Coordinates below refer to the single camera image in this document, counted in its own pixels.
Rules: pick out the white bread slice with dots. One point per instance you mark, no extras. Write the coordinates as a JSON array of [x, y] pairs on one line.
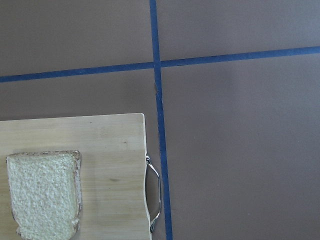
[[45, 193]]

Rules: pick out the wooden cutting board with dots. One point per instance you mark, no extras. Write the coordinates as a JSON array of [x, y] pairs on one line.
[[112, 173]]

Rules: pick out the metal cutting board handle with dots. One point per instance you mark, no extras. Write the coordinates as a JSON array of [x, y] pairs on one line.
[[153, 193]]

